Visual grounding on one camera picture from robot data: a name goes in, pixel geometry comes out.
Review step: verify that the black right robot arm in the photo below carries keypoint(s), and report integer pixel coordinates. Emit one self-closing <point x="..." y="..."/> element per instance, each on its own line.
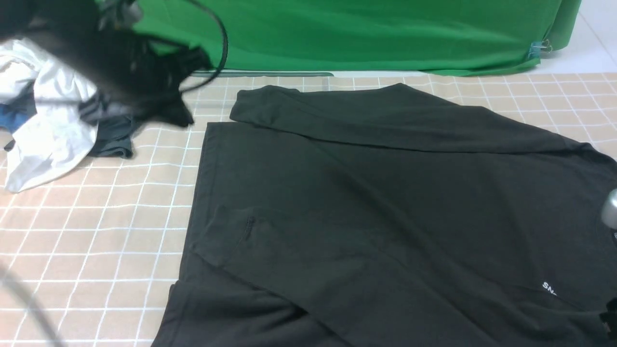
<point x="608" y="216"/>

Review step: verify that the white crumpled garment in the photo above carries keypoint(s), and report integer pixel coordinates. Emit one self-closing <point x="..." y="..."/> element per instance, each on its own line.
<point x="54" y="141"/>

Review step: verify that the dark gray long-sleeved shirt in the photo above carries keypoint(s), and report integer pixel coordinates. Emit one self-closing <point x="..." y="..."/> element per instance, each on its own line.
<point x="391" y="218"/>

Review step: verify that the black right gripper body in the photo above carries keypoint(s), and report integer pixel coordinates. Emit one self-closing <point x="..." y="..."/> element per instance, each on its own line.
<point x="609" y="318"/>

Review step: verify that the blue crumpled garment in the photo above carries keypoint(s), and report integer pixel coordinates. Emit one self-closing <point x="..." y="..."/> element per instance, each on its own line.
<point x="12" y="118"/>

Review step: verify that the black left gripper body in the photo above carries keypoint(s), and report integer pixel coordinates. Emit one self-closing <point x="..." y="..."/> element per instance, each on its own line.
<point x="140" y="84"/>

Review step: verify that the blue binder clip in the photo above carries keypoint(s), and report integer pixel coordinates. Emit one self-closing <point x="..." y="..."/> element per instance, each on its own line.
<point x="539" y="48"/>

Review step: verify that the green backdrop cloth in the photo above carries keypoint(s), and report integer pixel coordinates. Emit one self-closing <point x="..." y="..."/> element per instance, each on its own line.
<point x="458" y="38"/>

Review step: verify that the beige checkered tablecloth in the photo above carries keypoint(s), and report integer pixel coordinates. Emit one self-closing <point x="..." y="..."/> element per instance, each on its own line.
<point x="101" y="246"/>

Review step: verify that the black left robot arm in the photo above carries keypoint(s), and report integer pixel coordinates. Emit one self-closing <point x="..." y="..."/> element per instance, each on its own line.
<point x="78" y="33"/>

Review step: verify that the dark gray crumpled garment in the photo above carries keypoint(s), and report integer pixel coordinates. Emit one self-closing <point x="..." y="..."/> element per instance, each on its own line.
<point x="114" y="138"/>

